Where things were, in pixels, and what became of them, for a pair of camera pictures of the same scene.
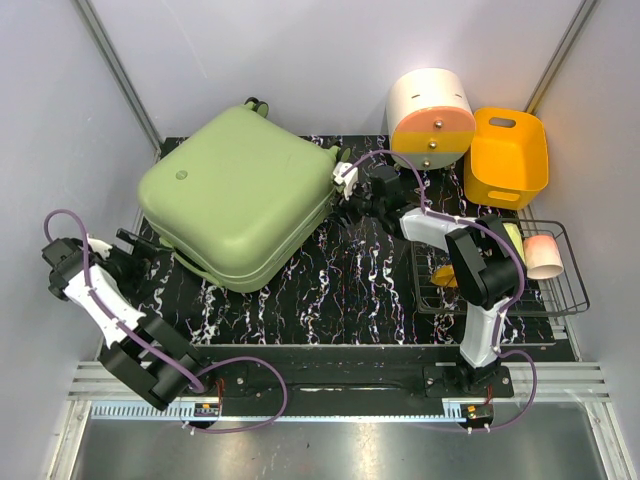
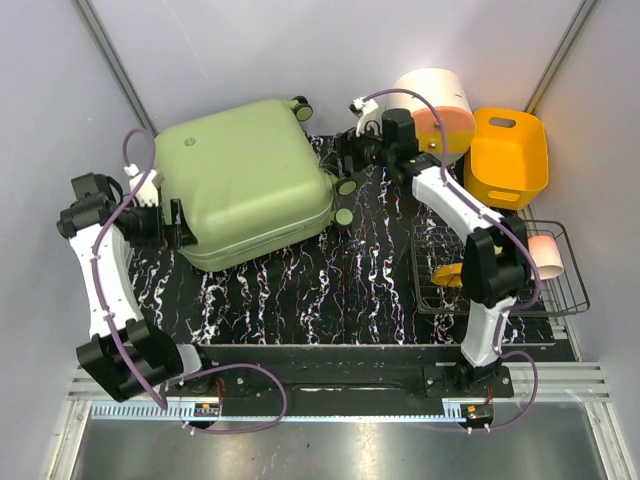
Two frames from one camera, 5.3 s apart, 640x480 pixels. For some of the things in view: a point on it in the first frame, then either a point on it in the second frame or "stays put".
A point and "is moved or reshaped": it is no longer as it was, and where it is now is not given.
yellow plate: (444, 275) stays put
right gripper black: (346, 205) → (348, 145)
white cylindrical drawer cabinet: (431, 118) stays put
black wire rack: (552, 284) stays put
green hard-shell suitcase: (240, 194) is moved or reshaped
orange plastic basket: (507, 163) stays put
